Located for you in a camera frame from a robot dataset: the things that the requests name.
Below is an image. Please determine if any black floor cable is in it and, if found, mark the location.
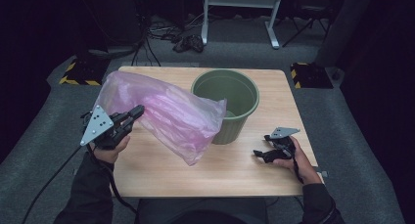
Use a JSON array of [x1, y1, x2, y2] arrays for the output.
[[22, 145, 83, 224]]

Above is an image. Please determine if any black tripod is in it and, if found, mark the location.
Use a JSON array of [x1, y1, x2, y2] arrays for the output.
[[282, 2, 331, 49]]

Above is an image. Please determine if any person's right hand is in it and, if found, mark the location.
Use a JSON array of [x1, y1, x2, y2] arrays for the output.
[[272, 136, 322, 185]]

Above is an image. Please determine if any black yellow striped plate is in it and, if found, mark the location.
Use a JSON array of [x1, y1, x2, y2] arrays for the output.
[[59, 57, 111, 86], [290, 62, 335, 90]]

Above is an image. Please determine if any dark crumpled cloth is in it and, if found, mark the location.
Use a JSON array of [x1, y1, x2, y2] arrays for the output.
[[171, 33, 206, 54]]

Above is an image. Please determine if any black equipment stand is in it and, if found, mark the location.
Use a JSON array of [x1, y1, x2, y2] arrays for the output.
[[75, 0, 145, 61]]

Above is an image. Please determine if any bundle of floor cables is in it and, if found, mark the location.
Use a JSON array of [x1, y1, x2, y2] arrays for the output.
[[130, 12, 205, 67]]

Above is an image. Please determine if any green plastic bucket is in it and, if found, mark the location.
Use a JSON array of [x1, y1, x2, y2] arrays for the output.
[[190, 68, 261, 146]]

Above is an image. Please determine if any pink plastic bag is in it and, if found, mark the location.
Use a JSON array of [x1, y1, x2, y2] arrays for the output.
[[94, 70, 228, 167]]

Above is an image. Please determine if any black braided cable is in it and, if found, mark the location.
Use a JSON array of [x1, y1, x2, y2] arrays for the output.
[[292, 155, 305, 185], [85, 144, 140, 224]]

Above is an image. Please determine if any person's left hand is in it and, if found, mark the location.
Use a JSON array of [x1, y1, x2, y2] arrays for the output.
[[89, 135, 131, 164]]

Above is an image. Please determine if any person's lap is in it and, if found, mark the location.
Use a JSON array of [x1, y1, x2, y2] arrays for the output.
[[135, 198, 270, 224]]

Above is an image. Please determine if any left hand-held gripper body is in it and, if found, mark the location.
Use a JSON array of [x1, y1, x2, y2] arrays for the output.
[[80, 105, 126, 150]]

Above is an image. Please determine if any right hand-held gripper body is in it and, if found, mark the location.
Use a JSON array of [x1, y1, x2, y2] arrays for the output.
[[269, 126, 301, 160]]

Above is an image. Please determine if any grey curtain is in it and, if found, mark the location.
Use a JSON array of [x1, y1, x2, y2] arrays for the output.
[[314, 0, 376, 68]]

